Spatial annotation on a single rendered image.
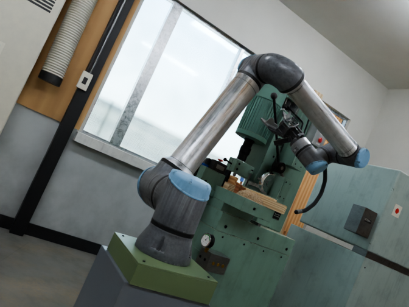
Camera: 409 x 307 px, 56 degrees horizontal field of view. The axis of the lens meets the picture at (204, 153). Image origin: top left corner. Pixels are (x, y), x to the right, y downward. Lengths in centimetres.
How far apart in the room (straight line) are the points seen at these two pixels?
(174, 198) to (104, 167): 197
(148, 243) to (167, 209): 12
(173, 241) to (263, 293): 105
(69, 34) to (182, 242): 198
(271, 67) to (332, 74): 283
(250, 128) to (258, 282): 80
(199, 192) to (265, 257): 95
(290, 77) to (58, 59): 182
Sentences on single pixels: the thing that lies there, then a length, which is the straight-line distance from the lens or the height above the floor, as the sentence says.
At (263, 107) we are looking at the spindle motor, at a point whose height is 136.
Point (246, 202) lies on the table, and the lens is 173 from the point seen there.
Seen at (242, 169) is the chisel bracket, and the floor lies 103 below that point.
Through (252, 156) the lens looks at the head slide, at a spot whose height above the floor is 113.
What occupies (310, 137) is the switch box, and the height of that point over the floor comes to 135.
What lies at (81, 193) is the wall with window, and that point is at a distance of 316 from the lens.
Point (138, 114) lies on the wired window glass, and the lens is 325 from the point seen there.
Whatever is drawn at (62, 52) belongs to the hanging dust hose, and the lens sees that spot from 288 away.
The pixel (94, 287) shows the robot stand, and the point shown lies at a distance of 133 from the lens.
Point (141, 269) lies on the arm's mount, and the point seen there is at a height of 60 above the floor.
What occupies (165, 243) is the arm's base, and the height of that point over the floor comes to 67.
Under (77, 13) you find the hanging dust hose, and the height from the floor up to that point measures 158.
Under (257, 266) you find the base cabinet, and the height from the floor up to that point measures 61.
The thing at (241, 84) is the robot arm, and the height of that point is 128.
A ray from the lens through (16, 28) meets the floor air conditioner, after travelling 277.
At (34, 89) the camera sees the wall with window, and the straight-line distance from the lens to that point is 303.
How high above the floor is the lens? 89
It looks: 4 degrees up
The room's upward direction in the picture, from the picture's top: 24 degrees clockwise
